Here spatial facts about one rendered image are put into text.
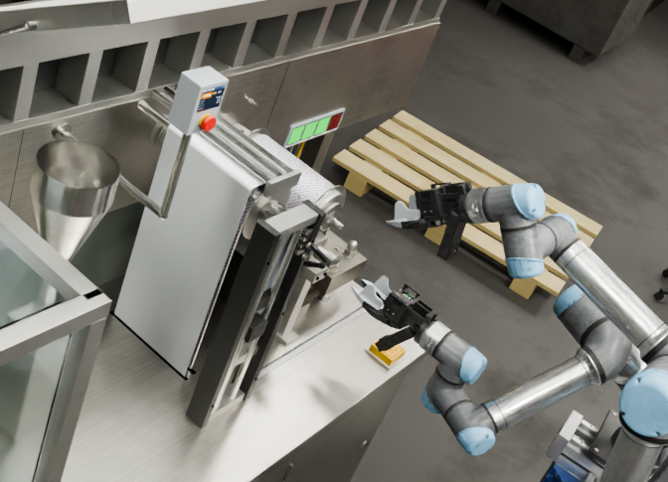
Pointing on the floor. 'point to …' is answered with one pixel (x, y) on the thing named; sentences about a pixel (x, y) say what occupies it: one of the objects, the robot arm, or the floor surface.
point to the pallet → (418, 139)
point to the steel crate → (578, 9)
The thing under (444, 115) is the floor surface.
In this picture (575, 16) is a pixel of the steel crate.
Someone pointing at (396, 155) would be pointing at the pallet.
